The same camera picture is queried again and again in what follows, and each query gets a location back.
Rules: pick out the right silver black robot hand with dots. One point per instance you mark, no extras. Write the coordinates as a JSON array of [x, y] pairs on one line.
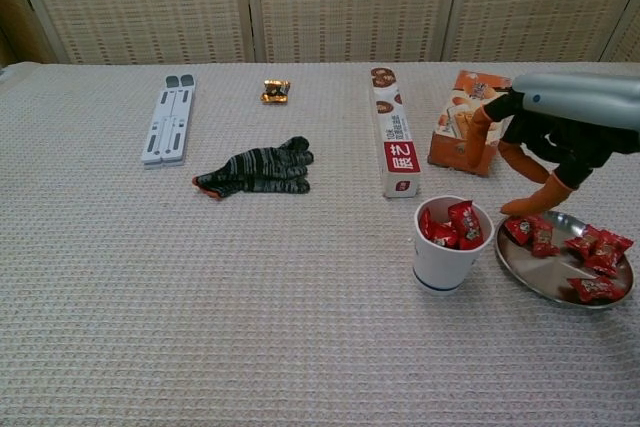
[[580, 97]]

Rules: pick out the red candy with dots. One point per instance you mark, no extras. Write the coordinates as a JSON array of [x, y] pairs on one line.
[[580, 243], [442, 235], [592, 288], [607, 249], [467, 227], [517, 229], [425, 222], [544, 242]]

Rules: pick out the orange egg roll biscuit box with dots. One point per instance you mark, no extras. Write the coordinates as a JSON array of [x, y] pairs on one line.
[[450, 137]]

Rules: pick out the round steel plate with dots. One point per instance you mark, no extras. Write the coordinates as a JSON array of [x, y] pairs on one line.
[[535, 272]]

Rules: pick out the long white biscuit box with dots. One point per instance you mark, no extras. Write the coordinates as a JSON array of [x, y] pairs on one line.
[[395, 147]]

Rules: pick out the white paper cup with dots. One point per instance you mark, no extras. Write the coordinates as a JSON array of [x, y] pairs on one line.
[[440, 267]]

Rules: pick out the gold brown wrapped candy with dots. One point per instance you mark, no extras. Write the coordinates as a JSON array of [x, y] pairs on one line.
[[275, 92]]

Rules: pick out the dark striped knit glove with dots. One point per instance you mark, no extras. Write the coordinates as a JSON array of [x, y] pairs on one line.
[[265, 172]]

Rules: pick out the white folding laptop stand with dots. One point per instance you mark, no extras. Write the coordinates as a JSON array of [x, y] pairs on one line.
[[167, 127]]

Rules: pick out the beige woven tablecloth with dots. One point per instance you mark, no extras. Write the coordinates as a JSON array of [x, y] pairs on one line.
[[200, 297]]

